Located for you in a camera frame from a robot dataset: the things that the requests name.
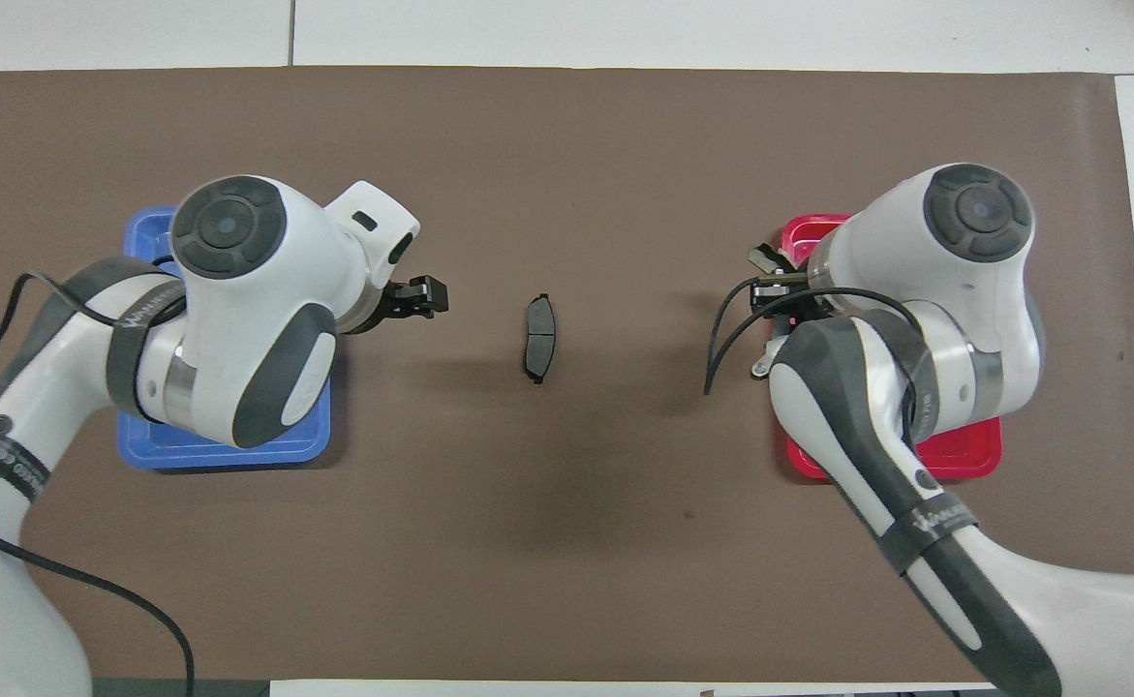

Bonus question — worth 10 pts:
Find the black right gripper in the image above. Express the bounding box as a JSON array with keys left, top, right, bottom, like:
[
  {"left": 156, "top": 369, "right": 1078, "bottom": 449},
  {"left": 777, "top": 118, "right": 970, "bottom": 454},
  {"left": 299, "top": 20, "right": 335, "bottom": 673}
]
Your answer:
[{"left": 750, "top": 273, "right": 831, "bottom": 328}]

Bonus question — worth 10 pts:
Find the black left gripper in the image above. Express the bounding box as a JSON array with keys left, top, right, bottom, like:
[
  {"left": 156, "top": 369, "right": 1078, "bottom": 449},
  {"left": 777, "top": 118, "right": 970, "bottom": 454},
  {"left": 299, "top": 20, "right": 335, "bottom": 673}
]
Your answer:
[{"left": 346, "top": 275, "right": 450, "bottom": 337}]

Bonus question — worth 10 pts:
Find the curved brake shoe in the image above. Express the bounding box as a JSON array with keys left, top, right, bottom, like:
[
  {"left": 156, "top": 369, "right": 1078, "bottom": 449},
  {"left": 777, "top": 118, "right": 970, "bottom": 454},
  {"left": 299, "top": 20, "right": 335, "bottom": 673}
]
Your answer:
[{"left": 748, "top": 244, "right": 792, "bottom": 380}]

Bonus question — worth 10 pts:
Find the dark brake pad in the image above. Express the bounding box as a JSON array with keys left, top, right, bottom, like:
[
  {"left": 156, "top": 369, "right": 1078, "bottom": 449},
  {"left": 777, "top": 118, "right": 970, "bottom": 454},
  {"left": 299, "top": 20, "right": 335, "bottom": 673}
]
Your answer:
[{"left": 524, "top": 293, "right": 557, "bottom": 386}]

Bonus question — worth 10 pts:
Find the red plastic tray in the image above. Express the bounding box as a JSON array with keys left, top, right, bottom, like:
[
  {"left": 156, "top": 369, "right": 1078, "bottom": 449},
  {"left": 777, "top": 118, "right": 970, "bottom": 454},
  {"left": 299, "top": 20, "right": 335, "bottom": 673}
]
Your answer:
[{"left": 782, "top": 214, "right": 1003, "bottom": 482}]

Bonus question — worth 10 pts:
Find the blue plastic tray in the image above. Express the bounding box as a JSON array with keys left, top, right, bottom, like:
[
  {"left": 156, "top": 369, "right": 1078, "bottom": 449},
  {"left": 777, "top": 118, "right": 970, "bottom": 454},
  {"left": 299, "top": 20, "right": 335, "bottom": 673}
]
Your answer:
[{"left": 117, "top": 205, "right": 335, "bottom": 472}]

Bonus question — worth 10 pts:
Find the brown table mat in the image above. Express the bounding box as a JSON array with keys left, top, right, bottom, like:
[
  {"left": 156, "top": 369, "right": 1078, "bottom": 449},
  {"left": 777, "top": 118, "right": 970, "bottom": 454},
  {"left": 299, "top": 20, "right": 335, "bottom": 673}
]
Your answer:
[{"left": 0, "top": 65, "right": 1134, "bottom": 684}]

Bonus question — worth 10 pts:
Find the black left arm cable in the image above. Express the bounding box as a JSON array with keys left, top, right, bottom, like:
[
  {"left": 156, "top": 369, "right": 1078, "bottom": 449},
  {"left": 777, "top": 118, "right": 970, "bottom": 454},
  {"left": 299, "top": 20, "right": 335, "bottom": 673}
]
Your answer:
[{"left": 0, "top": 271, "right": 196, "bottom": 697}]

